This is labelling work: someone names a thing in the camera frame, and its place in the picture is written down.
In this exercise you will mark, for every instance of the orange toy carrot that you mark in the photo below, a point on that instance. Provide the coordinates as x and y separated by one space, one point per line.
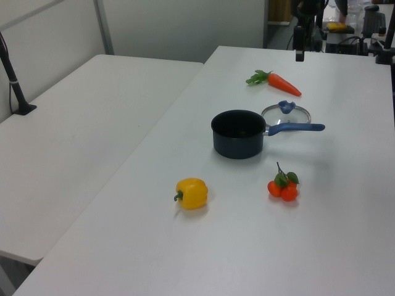
282 84

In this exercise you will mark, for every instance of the glass lid with blue knob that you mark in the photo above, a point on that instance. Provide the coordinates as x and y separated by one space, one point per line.
287 107

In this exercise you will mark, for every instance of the brown wooden panel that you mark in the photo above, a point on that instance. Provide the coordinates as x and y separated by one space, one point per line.
279 10

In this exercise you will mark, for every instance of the white side table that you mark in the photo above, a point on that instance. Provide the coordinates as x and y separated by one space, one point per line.
77 138

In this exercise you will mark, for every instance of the red toy tomato cluster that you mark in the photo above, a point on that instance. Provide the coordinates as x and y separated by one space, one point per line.
288 193

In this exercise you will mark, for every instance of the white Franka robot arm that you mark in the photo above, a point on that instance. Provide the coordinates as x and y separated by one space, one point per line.
304 12

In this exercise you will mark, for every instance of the yellow toy bell pepper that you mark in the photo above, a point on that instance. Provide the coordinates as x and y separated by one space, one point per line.
192 194

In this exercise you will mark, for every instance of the black equipment box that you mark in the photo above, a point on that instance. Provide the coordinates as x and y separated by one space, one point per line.
342 47

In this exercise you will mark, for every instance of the yellow box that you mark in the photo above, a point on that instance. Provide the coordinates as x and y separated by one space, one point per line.
336 26

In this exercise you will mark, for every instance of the grey metal partition post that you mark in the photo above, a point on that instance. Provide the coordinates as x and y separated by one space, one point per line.
103 27

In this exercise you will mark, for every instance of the black slanted camera stand pole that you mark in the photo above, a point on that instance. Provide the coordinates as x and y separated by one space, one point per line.
15 89

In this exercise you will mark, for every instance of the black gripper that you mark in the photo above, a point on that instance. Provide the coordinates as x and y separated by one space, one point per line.
299 38

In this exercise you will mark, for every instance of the black camera stand with clamp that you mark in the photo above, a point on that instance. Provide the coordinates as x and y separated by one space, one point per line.
385 55

